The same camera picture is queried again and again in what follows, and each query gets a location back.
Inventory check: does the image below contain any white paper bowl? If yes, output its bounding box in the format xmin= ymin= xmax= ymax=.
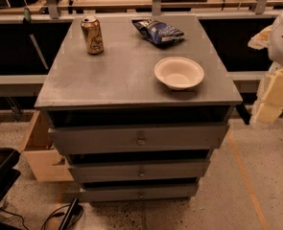
xmin=154 ymin=57 xmax=204 ymax=90

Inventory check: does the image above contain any grey drawer cabinet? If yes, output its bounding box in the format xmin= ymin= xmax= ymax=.
xmin=35 ymin=15 xmax=242 ymax=198

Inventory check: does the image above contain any wooden box on floor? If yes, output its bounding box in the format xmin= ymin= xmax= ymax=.
xmin=19 ymin=110 xmax=73 ymax=182

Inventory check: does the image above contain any middle grey drawer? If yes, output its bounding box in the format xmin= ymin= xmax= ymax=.
xmin=68 ymin=160 xmax=210 ymax=183

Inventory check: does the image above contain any blue chip bag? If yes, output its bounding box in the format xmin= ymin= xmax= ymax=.
xmin=132 ymin=19 xmax=184 ymax=46

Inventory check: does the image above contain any black floor cable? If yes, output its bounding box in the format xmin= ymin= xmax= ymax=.
xmin=0 ymin=197 xmax=84 ymax=230

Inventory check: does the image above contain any black tray at left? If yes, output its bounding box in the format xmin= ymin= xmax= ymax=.
xmin=0 ymin=148 xmax=22 ymax=216

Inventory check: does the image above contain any grey drawer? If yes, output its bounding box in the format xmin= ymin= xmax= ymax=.
xmin=78 ymin=183 xmax=199 ymax=202
xmin=68 ymin=160 xmax=210 ymax=183
xmin=49 ymin=123 xmax=229 ymax=155

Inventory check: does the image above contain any gold orange soda can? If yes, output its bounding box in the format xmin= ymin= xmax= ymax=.
xmin=81 ymin=16 xmax=104 ymax=55

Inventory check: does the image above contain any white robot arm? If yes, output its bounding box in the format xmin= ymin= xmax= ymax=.
xmin=248 ymin=11 xmax=283 ymax=124

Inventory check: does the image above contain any top grey drawer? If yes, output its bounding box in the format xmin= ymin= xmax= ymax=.
xmin=49 ymin=123 xmax=229 ymax=155

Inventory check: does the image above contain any bottom grey drawer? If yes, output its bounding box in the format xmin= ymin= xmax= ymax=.
xmin=78 ymin=183 xmax=199 ymax=202

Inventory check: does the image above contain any green handled tool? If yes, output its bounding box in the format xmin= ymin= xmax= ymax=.
xmin=23 ymin=8 xmax=49 ymax=70

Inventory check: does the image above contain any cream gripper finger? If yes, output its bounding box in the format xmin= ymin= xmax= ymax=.
xmin=251 ymin=62 xmax=283 ymax=124
xmin=248 ymin=26 xmax=271 ymax=50

